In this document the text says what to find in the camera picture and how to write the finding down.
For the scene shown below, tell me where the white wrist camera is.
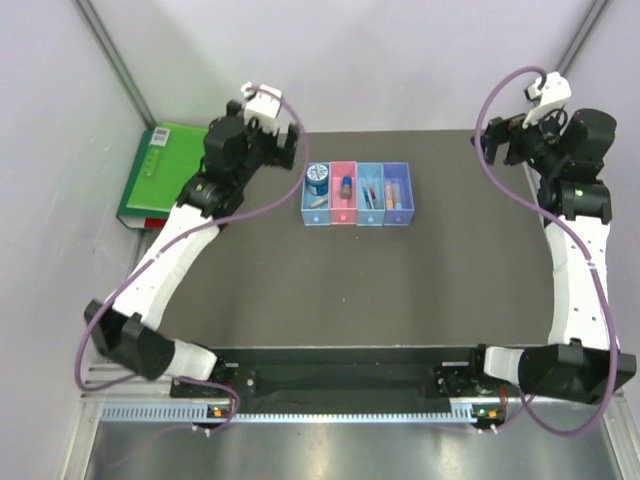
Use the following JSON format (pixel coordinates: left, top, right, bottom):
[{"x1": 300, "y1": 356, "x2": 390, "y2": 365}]
[
  {"x1": 240, "y1": 82, "x2": 282, "y2": 135},
  {"x1": 522, "y1": 71, "x2": 572, "y2": 129}
]

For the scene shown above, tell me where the blue pen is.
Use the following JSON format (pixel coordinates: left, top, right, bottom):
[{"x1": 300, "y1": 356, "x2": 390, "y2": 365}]
[{"x1": 368, "y1": 180, "x2": 379, "y2": 210}]

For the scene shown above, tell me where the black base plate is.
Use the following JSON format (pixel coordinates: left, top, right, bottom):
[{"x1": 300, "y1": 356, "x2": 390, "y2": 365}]
[{"x1": 169, "y1": 362, "x2": 527, "y2": 401}]

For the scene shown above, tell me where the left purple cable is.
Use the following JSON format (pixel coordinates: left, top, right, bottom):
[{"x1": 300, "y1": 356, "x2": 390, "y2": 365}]
[{"x1": 74, "y1": 84, "x2": 311, "y2": 436}]

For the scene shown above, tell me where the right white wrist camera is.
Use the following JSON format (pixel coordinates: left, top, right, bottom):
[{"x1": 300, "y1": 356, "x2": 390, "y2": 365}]
[{"x1": 522, "y1": 71, "x2": 572, "y2": 129}]

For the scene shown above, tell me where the red folder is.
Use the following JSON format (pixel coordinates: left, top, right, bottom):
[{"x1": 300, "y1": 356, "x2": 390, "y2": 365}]
[{"x1": 143, "y1": 218, "x2": 166, "y2": 229}]

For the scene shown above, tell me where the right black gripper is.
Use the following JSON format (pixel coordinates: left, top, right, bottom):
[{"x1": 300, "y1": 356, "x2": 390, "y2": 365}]
[{"x1": 469, "y1": 103, "x2": 564, "y2": 178}]

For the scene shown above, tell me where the dark green binder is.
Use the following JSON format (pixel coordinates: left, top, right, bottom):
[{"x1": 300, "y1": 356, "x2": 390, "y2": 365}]
[{"x1": 116, "y1": 130, "x2": 170, "y2": 229}]

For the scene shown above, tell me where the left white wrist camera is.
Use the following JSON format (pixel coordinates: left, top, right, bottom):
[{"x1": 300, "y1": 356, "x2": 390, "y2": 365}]
[{"x1": 240, "y1": 82, "x2": 282, "y2": 135}]

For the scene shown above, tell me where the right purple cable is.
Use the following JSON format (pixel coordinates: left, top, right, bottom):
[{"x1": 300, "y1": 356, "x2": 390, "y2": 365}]
[{"x1": 473, "y1": 66, "x2": 624, "y2": 436}]

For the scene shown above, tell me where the grey slotted cable duct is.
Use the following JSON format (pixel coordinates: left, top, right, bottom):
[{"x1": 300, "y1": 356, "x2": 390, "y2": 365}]
[{"x1": 100, "y1": 403, "x2": 500, "y2": 424}]

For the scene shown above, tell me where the red pen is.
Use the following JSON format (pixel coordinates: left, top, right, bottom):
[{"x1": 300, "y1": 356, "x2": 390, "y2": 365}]
[{"x1": 361, "y1": 185, "x2": 372, "y2": 209}]

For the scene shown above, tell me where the orange highlighter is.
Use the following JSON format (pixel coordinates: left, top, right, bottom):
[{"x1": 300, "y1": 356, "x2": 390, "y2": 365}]
[{"x1": 385, "y1": 181, "x2": 395, "y2": 210}]

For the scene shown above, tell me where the teal blue bin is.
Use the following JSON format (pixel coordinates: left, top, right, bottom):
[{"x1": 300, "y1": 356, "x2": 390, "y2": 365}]
[{"x1": 356, "y1": 162, "x2": 386, "y2": 227}]

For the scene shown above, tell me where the purple cable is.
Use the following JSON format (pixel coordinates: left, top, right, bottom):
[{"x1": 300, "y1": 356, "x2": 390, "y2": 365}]
[
  {"x1": 473, "y1": 66, "x2": 624, "y2": 436},
  {"x1": 74, "y1": 84, "x2": 311, "y2": 436}
]

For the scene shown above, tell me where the green folder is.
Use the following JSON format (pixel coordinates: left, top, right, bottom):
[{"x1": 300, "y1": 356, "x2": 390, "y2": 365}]
[{"x1": 150, "y1": 122, "x2": 207, "y2": 210}]

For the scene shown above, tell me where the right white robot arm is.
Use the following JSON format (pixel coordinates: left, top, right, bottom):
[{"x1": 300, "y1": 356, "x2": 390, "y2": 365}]
[{"x1": 466, "y1": 108, "x2": 637, "y2": 404}]

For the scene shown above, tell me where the light blue highlighter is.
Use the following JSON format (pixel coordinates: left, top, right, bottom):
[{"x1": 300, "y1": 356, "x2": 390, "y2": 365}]
[{"x1": 392, "y1": 183, "x2": 404, "y2": 210}]

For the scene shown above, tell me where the small blue capped bottle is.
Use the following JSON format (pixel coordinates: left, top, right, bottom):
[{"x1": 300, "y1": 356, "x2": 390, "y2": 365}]
[{"x1": 340, "y1": 176, "x2": 352, "y2": 200}]

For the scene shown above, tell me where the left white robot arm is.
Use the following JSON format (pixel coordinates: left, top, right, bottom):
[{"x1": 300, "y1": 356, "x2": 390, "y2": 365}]
[{"x1": 74, "y1": 86, "x2": 305, "y2": 397}]

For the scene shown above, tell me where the pink bin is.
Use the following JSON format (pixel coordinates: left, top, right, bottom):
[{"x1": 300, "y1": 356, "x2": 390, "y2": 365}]
[{"x1": 329, "y1": 161, "x2": 358, "y2": 225}]

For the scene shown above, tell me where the light blue bin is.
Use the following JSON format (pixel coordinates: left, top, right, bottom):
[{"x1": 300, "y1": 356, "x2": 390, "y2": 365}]
[{"x1": 301, "y1": 163, "x2": 331, "y2": 226}]

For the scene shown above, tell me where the white eraser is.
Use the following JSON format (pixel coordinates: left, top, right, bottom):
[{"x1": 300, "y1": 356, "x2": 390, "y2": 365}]
[{"x1": 309, "y1": 197, "x2": 328, "y2": 209}]

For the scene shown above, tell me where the blue round tape dispenser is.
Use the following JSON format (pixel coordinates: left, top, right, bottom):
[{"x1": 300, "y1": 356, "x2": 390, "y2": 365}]
[{"x1": 305, "y1": 163, "x2": 330, "y2": 196}]

